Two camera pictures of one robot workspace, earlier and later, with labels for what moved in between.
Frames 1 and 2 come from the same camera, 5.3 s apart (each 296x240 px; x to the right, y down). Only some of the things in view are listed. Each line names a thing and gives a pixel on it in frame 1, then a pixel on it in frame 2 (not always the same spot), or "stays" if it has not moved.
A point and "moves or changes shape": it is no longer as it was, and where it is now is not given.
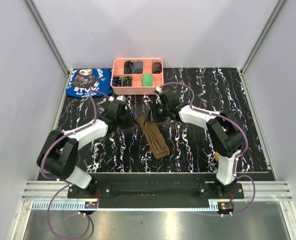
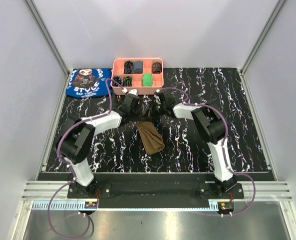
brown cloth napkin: (153, 137) moves or changes shape
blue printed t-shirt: (97, 81) stays
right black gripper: (153, 108) stays
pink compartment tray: (141, 76) stays
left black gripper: (132, 121) to (140, 117)
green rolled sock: (147, 80) stays
